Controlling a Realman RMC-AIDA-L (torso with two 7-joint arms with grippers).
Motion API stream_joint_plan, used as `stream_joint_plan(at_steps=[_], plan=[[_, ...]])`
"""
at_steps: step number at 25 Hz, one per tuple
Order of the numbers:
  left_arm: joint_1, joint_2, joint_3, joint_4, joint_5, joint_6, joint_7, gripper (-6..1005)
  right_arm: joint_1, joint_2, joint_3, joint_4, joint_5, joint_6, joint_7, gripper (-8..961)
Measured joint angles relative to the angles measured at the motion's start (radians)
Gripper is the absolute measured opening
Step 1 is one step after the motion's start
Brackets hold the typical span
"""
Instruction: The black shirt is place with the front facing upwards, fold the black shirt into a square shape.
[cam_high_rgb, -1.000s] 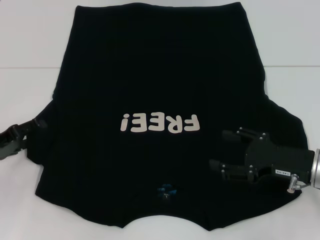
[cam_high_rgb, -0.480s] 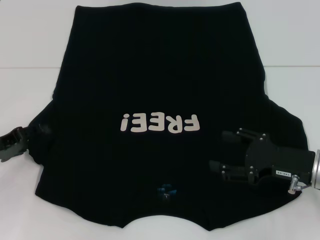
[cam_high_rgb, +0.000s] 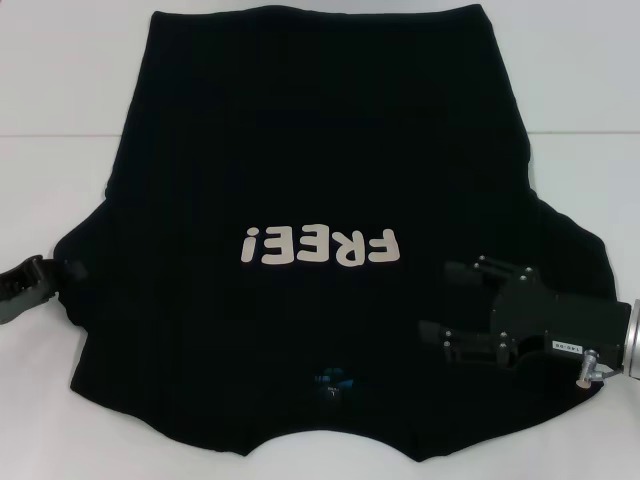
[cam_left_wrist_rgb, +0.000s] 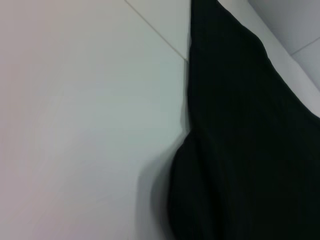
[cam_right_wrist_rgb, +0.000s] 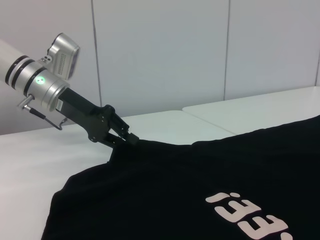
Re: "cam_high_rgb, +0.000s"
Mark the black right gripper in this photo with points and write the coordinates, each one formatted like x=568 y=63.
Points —
x=570 y=322

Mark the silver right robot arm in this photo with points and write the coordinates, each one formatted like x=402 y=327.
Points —
x=632 y=330

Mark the black shirt with FREE print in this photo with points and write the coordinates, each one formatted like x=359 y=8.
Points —
x=320 y=150

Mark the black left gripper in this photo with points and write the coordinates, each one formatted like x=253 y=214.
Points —
x=25 y=285

